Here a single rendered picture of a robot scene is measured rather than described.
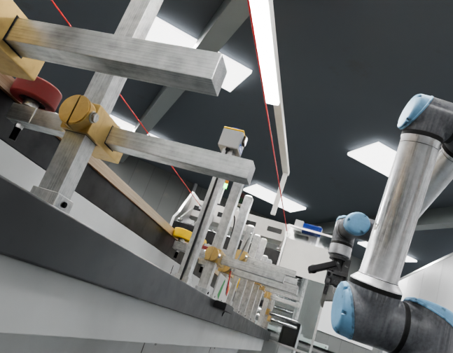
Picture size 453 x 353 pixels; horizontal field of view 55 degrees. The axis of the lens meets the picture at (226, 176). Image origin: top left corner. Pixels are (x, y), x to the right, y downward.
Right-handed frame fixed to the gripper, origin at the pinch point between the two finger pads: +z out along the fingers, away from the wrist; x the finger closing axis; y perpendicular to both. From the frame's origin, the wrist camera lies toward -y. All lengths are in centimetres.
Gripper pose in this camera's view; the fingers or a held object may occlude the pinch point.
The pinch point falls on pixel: (321, 303)
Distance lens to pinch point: 185.2
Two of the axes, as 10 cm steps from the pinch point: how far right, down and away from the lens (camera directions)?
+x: 1.5, 3.7, 9.2
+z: -3.2, 9.0, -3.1
